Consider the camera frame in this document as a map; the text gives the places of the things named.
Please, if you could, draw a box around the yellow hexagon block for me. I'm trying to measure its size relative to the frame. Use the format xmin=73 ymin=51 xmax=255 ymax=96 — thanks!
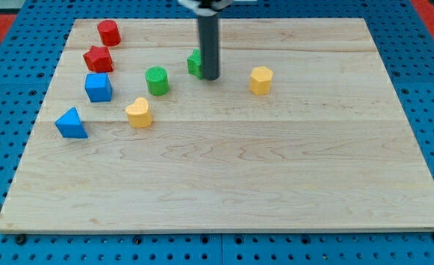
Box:
xmin=249 ymin=66 xmax=273 ymax=96

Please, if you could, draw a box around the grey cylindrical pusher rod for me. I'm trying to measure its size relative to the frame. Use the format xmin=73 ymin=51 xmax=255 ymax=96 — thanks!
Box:
xmin=197 ymin=13 xmax=220 ymax=81

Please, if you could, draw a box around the green cylinder block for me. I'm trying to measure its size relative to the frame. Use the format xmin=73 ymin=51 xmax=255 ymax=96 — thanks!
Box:
xmin=145 ymin=66 xmax=169 ymax=96

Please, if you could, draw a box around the wooden board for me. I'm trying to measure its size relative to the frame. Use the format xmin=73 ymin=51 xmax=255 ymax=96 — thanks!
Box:
xmin=0 ymin=18 xmax=434 ymax=235

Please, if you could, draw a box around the green star block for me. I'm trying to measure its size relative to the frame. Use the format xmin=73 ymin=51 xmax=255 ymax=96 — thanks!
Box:
xmin=186 ymin=49 xmax=203 ymax=80

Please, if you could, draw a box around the blue triangle block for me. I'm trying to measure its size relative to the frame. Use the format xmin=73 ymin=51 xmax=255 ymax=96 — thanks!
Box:
xmin=55 ymin=107 xmax=88 ymax=138

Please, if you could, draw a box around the yellow heart block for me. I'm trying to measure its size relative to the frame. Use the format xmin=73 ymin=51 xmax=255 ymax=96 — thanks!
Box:
xmin=125 ymin=97 xmax=153 ymax=128

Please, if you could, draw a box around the red cylinder block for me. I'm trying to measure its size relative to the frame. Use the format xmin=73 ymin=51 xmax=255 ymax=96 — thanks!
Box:
xmin=97 ymin=19 xmax=122 ymax=46

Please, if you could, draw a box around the blue cube block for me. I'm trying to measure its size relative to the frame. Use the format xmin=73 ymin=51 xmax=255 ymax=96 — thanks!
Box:
xmin=84 ymin=73 xmax=112 ymax=102

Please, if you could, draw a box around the red star block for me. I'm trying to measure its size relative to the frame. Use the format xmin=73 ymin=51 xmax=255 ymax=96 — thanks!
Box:
xmin=83 ymin=46 xmax=113 ymax=73

